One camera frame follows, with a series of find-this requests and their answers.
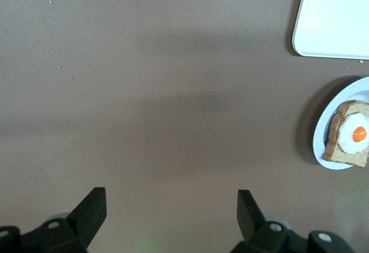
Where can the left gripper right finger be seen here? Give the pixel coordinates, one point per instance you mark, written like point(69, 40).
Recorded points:
point(250, 221)

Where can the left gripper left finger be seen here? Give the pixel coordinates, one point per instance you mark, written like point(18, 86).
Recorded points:
point(89, 215)

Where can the pale lavender round plate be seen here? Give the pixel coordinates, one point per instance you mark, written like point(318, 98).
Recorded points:
point(320, 137)

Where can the brown bread slice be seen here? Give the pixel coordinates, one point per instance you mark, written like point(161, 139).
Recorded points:
point(346, 158)

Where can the cream bear print tray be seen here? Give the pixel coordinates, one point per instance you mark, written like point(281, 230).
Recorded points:
point(331, 19)

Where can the fried egg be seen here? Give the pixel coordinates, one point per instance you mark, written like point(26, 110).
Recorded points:
point(348, 137)

